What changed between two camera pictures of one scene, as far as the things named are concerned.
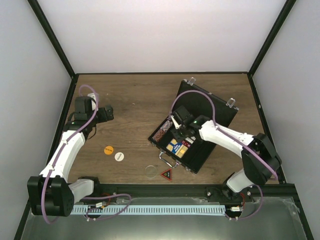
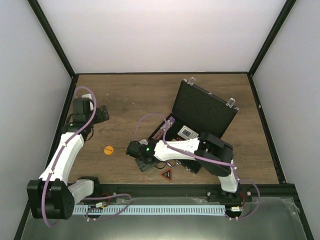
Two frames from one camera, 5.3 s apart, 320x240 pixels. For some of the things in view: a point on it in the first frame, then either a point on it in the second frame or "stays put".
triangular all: [167, 174] stays put
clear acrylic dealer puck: [150, 171] stays put
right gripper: [177, 137] to [142, 165]
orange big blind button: [108, 149] stays put
